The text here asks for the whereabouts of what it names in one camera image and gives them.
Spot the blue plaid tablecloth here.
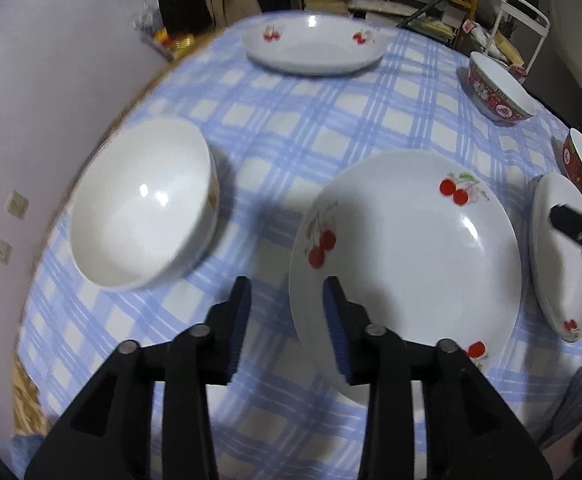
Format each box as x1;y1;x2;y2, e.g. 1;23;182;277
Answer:
18;10;582;480

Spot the plain white bowl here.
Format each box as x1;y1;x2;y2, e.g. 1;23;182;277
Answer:
69;117;220;293

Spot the yellow snack packet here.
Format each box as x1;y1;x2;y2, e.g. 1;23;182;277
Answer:
140;10;197;61

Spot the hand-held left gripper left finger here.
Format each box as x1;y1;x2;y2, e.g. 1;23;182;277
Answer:
25;276;252;480

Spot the large red patterned bowl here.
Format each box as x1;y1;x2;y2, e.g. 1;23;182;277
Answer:
468;51;537;122

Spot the oval cherry print plate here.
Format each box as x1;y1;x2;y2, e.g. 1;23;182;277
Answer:
241;13;387;77

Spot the person's grey trouser leg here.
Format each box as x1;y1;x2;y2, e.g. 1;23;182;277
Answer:
540;365;582;450

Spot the white metal rack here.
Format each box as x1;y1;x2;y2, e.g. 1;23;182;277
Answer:
488;0;550;71

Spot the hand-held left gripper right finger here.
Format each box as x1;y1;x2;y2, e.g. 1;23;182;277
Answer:
323;276;553;480

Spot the small cherry print plate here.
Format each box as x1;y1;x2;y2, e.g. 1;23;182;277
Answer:
530;173;582;344

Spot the large round cherry print plate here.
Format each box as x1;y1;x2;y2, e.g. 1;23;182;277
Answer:
289;150;523;403

